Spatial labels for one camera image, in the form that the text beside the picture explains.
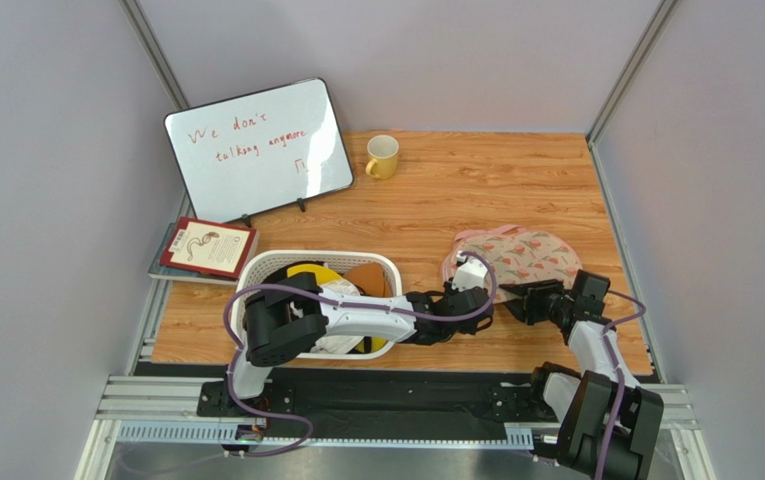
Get aluminium frame rails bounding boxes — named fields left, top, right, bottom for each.
left=75, top=376, right=716, bottom=479

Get white dry-erase board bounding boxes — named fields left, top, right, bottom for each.
left=164, top=77, right=355, bottom=223

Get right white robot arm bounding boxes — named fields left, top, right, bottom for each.
left=502, top=270, right=665, bottom=479

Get white plastic laundry basket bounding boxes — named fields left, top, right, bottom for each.
left=227, top=250, right=403, bottom=361

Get yellow ceramic mug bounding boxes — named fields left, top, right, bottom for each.
left=365, top=135, right=400, bottom=180

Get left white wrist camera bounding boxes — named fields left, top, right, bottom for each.
left=450, top=251, right=489, bottom=291

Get orange bra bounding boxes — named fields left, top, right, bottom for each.
left=343, top=263, right=394, bottom=298

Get grey book underneath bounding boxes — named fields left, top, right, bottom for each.
left=148, top=223, right=209, bottom=283

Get yellow bra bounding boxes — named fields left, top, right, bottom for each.
left=286, top=263, right=386, bottom=354

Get red cover book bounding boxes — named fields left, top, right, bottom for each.
left=160, top=217, right=260, bottom=280

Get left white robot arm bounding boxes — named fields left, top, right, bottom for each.
left=223, top=271, right=498, bottom=400

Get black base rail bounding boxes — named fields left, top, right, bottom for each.
left=195, top=362, right=590, bottom=444

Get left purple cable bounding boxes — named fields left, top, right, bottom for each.
left=222, top=250, right=500, bottom=457

